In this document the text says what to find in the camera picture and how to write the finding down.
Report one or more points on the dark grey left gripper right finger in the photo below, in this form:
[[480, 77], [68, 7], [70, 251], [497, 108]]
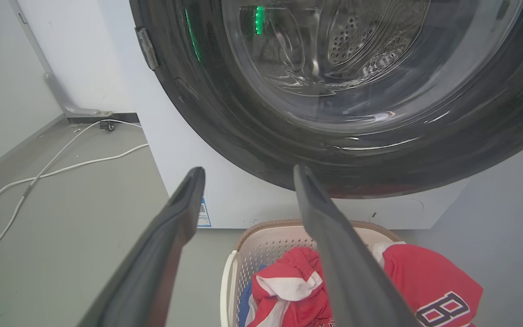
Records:
[[347, 263]]

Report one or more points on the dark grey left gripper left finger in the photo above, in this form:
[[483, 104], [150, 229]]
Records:
[[152, 263]]

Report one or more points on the white washing machine body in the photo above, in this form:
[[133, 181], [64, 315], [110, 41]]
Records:
[[225, 181]]

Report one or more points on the round black washing machine door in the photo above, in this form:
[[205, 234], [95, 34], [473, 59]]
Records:
[[334, 91]]

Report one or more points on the blue energy label sticker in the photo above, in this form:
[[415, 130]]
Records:
[[203, 215]]

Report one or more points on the red and white jersey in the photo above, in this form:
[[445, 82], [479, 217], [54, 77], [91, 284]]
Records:
[[425, 281]]

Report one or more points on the beige plastic laundry basket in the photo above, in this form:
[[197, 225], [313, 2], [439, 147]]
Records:
[[266, 250]]

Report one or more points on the blue garment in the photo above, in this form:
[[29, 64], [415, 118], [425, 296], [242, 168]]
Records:
[[244, 304]]

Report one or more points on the small black caster wheel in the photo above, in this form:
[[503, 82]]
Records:
[[108, 126]]

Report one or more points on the grey metal frame leg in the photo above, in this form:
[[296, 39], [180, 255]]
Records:
[[48, 77]]

